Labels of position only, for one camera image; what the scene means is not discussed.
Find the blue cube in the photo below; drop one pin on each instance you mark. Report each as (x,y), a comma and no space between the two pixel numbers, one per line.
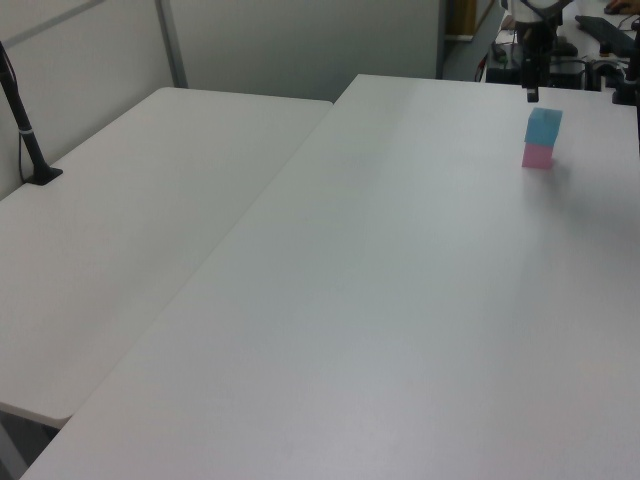
(543,126)

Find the black equipment box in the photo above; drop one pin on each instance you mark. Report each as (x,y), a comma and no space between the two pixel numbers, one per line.
(567,71)

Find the grey partition frame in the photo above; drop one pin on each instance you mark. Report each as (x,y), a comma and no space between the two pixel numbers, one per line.
(170,45)

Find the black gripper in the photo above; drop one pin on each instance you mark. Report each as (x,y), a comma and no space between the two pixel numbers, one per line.
(539,39)

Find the pink cube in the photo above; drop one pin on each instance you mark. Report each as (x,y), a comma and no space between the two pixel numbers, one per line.
(537,156)

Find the brown cardboard panel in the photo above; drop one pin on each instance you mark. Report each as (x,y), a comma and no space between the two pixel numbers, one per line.
(460,17)

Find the black camera stand pole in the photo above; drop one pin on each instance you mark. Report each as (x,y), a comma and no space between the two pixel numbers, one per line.
(21,117)
(628,75)

